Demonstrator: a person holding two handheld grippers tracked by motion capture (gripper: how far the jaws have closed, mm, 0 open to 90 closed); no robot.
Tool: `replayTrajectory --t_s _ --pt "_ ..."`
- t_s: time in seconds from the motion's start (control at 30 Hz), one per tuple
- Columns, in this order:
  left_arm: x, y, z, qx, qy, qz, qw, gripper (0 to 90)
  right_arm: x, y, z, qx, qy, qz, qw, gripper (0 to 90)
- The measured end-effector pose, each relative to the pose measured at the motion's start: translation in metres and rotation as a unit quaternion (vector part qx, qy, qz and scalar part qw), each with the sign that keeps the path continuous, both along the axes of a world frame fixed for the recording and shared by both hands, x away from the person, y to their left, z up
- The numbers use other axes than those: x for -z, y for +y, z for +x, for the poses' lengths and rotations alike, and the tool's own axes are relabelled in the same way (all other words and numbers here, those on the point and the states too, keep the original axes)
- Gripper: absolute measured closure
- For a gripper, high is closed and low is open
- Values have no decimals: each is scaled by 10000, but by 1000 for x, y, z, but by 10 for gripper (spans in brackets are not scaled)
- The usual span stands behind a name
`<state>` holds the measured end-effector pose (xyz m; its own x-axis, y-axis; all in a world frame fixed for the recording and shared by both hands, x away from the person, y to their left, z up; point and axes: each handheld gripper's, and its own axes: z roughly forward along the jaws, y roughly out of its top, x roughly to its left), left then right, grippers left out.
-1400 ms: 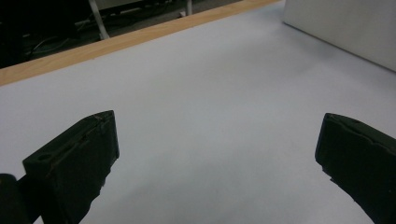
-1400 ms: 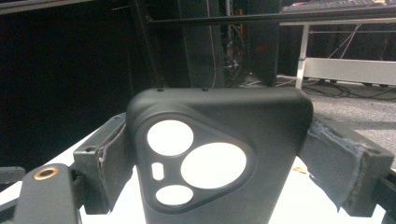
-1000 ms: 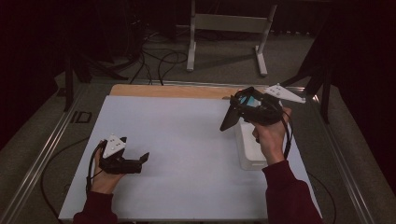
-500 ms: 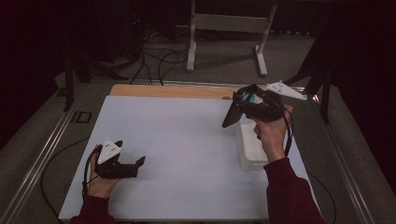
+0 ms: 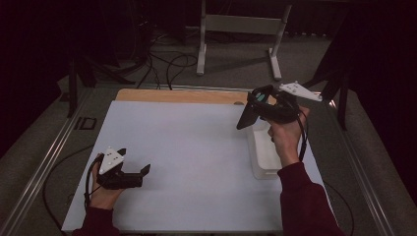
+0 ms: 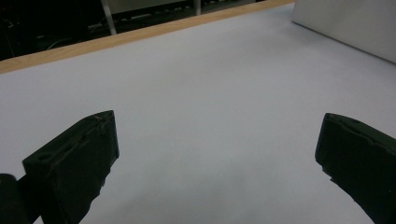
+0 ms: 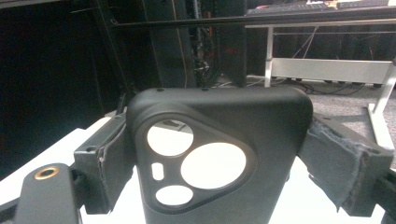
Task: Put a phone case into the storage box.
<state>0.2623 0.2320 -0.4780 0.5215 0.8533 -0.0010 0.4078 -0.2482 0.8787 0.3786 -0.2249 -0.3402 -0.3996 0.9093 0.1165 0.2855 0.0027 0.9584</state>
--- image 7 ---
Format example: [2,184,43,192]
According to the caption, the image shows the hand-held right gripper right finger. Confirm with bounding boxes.
[297,113,396,218]

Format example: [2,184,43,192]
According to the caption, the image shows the dark computer cabinet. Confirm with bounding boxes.
[146,0,248,89]

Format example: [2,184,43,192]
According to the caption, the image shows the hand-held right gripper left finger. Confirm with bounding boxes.
[73,113,138,216]

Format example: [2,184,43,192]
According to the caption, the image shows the black floor cables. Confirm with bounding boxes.
[247,74,372,96]

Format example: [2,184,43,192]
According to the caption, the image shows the white work board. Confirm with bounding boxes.
[0,116,388,224]

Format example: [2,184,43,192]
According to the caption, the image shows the black keyboard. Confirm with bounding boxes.
[246,1,338,16]

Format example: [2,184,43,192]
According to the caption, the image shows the white desk frame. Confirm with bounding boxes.
[244,18,396,151]

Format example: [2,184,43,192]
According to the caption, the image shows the black phone case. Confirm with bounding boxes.
[125,87,314,224]

